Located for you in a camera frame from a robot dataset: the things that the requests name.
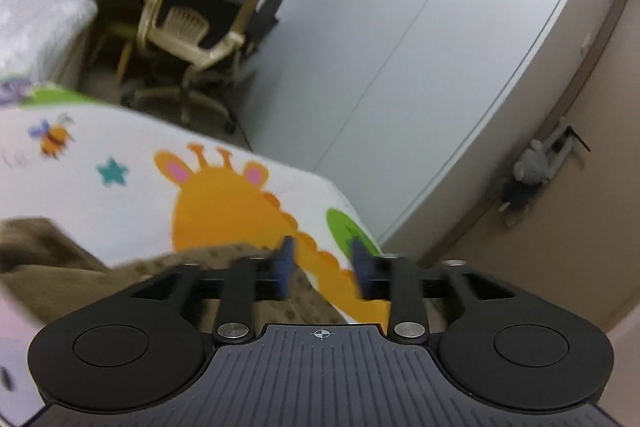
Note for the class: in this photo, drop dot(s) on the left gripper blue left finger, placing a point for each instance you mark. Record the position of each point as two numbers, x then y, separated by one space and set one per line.
248 281

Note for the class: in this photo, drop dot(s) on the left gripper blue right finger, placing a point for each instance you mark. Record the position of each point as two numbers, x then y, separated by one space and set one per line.
395 280

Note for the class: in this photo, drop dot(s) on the beige office chair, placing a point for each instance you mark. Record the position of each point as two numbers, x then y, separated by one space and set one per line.
194 49

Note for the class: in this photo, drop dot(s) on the grey plush on door handle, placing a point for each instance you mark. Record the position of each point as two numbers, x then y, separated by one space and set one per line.
534 169

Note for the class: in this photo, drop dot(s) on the white wardrobe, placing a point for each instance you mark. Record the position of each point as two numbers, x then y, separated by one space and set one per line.
410 106

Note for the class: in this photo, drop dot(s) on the white quilted mattress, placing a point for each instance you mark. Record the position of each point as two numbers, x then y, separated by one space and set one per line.
38 37

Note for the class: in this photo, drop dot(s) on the brown polka dot corduroy garment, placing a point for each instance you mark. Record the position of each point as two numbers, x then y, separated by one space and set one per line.
49 275

